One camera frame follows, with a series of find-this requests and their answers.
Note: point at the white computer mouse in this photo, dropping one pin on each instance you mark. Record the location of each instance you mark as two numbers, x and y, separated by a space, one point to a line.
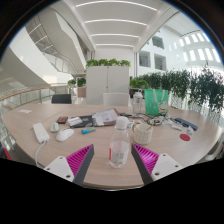
65 134

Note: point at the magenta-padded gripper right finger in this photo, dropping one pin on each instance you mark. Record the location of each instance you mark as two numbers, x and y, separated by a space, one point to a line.
163 165

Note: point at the white gridded mug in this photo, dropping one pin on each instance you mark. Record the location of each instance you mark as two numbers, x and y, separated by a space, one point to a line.
143 134

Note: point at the small grey-white computer mouse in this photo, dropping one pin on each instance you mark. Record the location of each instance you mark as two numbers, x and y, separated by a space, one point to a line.
54 127

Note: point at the brown notebook with white paper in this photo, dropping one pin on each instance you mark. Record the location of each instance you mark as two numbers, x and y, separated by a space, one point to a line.
105 117

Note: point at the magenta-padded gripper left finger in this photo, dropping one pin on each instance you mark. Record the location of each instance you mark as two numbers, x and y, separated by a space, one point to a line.
63 166

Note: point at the clear plastic packet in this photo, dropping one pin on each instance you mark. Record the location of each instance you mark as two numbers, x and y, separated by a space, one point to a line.
176 127

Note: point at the white power strip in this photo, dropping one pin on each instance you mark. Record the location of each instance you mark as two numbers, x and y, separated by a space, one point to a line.
40 132

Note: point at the red chair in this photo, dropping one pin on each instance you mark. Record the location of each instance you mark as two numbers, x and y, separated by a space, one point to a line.
6 154

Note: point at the white chair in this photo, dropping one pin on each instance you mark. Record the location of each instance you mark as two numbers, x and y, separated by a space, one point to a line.
115 99

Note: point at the low cabinet topped with plants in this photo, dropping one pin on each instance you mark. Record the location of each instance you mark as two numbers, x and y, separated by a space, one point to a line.
138 82

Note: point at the row of green potted trees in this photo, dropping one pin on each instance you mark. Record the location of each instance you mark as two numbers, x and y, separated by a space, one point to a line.
196 86

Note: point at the black folder with white card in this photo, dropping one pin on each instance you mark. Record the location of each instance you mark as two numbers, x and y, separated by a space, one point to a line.
77 121

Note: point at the white cabinet topped with plants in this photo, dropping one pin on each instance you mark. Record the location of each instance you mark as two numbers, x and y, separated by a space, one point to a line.
107 86

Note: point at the blue-green tube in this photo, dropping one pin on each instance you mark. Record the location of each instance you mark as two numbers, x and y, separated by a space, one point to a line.
88 130

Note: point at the black power adapter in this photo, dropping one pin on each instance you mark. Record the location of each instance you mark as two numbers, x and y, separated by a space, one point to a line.
125 115

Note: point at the green tote bag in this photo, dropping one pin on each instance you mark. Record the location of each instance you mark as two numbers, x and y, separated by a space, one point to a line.
154 101

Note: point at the flat round red coaster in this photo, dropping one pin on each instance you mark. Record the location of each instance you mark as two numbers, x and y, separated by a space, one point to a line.
185 137

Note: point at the glass railing with wooden handrail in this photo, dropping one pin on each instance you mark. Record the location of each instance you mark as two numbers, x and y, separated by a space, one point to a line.
30 96

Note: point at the wooden planter with green plant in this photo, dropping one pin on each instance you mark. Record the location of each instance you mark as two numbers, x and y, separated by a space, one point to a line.
81 83

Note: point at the clear lidded tumbler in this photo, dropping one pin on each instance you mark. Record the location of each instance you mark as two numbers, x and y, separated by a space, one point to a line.
137 104

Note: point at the clear plastic water bottle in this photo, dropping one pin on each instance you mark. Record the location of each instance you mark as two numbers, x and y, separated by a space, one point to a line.
119 150

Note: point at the white paper sheet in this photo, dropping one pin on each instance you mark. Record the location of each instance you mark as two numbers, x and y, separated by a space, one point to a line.
25 111

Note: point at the black chair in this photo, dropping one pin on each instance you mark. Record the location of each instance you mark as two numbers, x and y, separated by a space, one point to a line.
61 98

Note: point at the dark blue keyboard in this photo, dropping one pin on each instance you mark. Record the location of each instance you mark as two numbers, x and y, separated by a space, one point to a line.
186 124

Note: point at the small red-black box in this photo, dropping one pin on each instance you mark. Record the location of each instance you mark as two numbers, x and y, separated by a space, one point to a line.
62 120

